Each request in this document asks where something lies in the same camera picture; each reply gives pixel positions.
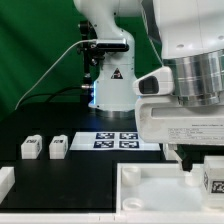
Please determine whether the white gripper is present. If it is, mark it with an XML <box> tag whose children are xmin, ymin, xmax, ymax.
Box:
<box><xmin>133</xmin><ymin>66</ymin><xmax>224</xmax><ymax>172</ymax></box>

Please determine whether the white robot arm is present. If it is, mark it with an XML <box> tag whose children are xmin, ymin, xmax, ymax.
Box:
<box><xmin>73</xmin><ymin>0</ymin><xmax>224</xmax><ymax>171</ymax></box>

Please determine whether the white square table top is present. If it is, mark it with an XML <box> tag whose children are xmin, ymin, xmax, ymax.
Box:
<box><xmin>115</xmin><ymin>162</ymin><xmax>224</xmax><ymax>214</ymax></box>

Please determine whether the white sheet with AprilTags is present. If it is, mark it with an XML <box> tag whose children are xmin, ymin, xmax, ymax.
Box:
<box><xmin>70</xmin><ymin>132</ymin><xmax>160</xmax><ymax>151</ymax></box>

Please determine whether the black cable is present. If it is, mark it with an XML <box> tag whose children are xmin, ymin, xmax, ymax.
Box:
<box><xmin>18</xmin><ymin>85</ymin><xmax>84</xmax><ymax>107</ymax></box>

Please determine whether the white cable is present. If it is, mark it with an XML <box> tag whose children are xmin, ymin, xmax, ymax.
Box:
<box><xmin>14</xmin><ymin>39</ymin><xmax>98</xmax><ymax>110</ymax></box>

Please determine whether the white L-shaped obstacle wall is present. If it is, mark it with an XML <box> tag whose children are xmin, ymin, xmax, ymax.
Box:
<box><xmin>0</xmin><ymin>166</ymin><xmax>224</xmax><ymax>224</ymax></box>

